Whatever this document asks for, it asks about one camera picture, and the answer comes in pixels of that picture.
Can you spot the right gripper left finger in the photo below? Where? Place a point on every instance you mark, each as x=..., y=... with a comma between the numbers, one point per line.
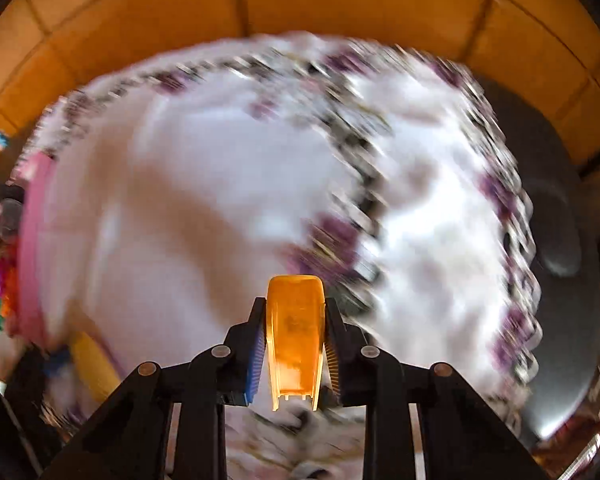
x=169, y=422

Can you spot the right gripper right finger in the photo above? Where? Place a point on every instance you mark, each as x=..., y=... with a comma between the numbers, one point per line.
x=412, y=410

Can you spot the orange plastic scoop piece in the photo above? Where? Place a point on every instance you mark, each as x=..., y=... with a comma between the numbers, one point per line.
x=295, y=335

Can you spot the black-lidded clear jar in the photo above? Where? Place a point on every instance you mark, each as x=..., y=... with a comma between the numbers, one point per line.
x=11, y=209

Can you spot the orange linked cubes toy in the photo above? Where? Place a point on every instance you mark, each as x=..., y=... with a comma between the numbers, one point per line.
x=10, y=298

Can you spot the pink-rimmed white tray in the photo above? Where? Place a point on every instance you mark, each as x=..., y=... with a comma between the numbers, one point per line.
x=55, y=246

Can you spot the black padded massage table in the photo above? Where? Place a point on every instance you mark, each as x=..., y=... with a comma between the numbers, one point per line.
x=566, y=265

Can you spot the white embroidered floral tablecloth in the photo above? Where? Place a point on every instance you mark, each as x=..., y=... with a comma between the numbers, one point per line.
x=381, y=171

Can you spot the wooden wall cabinet panelling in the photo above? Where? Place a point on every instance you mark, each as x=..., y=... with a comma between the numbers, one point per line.
x=547, y=51

